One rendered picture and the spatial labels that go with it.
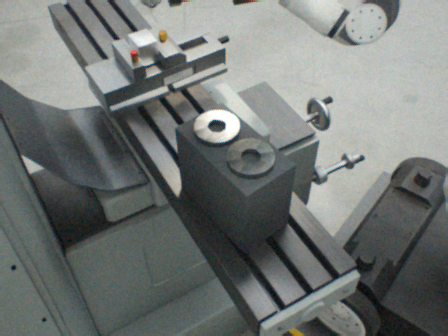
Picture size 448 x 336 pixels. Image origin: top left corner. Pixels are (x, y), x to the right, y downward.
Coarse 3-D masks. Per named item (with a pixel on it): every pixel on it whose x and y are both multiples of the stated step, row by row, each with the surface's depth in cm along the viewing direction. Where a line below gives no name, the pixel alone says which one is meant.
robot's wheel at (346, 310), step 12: (348, 300) 132; (360, 300) 132; (324, 312) 146; (336, 312) 142; (348, 312) 138; (360, 312) 131; (372, 312) 133; (324, 324) 146; (336, 324) 145; (348, 324) 142; (360, 324) 134; (372, 324) 133
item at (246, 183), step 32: (192, 128) 101; (224, 128) 101; (192, 160) 102; (224, 160) 96; (256, 160) 95; (288, 160) 95; (192, 192) 111; (224, 192) 97; (256, 192) 91; (288, 192) 99; (224, 224) 105; (256, 224) 99
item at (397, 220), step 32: (384, 192) 156; (416, 192) 152; (384, 224) 147; (416, 224) 147; (352, 256) 138; (384, 256) 138; (416, 256) 143; (384, 288) 135; (416, 288) 137; (384, 320) 138; (416, 320) 131
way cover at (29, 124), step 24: (0, 96) 116; (24, 96) 131; (24, 120) 118; (48, 120) 130; (72, 120) 137; (96, 120) 140; (24, 144) 106; (48, 144) 120; (72, 144) 127; (96, 144) 132; (120, 144) 134; (48, 168) 108; (72, 168) 118; (96, 168) 125; (120, 168) 128
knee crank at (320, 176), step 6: (342, 156) 176; (348, 156) 174; (354, 156) 176; (360, 156) 178; (342, 162) 174; (348, 162) 174; (354, 162) 174; (318, 168) 170; (324, 168) 170; (330, 168) 172; (336, 168) 173; (348, 168) 175; (318, 174) 169; (324, 174) 169; (312, 180) 171; (318, 180) 170; (324, 180) 170
